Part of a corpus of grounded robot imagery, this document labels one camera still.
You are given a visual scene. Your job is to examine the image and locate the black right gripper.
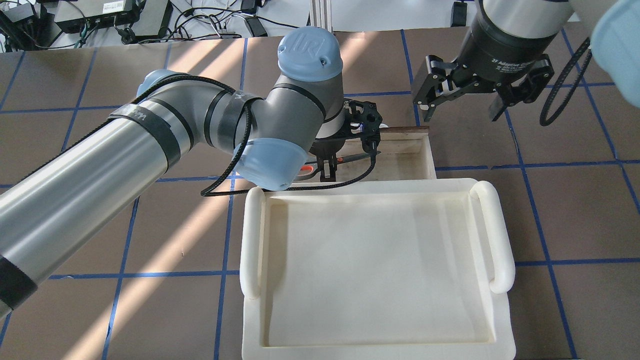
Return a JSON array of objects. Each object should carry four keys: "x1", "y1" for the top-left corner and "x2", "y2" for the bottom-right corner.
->
[{"x1": 412, "y1": 14, "x2": 555, "y2": 123}]

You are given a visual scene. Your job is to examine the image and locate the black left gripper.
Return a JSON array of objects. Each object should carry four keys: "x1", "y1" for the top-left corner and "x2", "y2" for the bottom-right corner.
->
[{"x1": 310, "y1": 100, "x2": 383, "y2": 182}]

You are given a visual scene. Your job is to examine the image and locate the orange handled scissors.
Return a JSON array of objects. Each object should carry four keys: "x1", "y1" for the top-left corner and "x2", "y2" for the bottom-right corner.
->
[{"x1": 294, "y1": 152, "x2": 370, "y2": 182}]

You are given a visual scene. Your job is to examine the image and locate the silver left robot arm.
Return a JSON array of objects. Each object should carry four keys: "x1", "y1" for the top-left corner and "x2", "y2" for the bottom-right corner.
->
[{"x1": 0, "y1": 26, "x2": 383, "y2": 316}]

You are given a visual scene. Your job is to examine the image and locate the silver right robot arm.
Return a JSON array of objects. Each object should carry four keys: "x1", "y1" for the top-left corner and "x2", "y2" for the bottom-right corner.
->
[{"x1": 412, "y1": 0, "x2": 640, "y2": 126}]

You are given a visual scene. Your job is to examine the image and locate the white plastic tray box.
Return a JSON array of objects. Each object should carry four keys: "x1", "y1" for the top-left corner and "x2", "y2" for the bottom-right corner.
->
[{"x1": 238, "y1": 178, "x2": 516, "y2": 360}]

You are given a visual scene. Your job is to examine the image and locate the black electronics box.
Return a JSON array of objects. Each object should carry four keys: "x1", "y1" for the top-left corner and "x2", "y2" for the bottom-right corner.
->
[{"x1": 54, "y1": 0, "x2": 145, "y2": 34}]

